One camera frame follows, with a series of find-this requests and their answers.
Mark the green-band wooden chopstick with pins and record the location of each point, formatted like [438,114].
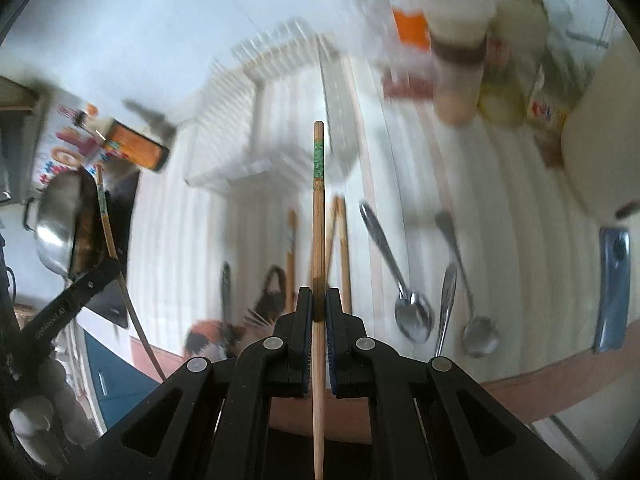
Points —
[318,276]

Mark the plain bamboo chopstick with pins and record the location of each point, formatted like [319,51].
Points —
[345,263]

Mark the blue smartphone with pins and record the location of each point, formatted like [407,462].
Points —
[614,289]

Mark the brown-band plastic cup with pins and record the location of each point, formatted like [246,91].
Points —
[458,32]

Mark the clear plastic utensil basket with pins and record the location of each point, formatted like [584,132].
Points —
[253,129]

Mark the hammered-handle steel utensil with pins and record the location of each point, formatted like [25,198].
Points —
[449,286]

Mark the large hammered steel spoon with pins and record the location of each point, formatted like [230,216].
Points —
[413,313]

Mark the small red-logo packet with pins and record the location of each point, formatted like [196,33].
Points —
[546,113]

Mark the dark soy sauce bottle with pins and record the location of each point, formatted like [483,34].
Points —
[118,139]

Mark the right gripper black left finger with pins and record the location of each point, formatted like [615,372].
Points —
[291,369]

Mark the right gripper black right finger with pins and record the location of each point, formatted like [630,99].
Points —
[346,369]

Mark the silver-band wooden chopstick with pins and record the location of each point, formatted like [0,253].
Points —
[290,289]

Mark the bamboo chopstick thick top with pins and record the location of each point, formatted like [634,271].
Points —
[330,233]

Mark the orange-label plastic bottle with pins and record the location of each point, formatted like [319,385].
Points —
[412,48]

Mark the yellowish glass jar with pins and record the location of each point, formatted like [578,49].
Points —
[502,102]

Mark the steel wok with lid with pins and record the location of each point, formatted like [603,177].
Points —
[65,221]

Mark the dark steel utensil handle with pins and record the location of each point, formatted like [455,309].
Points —
[225,293]

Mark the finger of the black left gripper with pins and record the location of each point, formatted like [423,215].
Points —
[36,336]

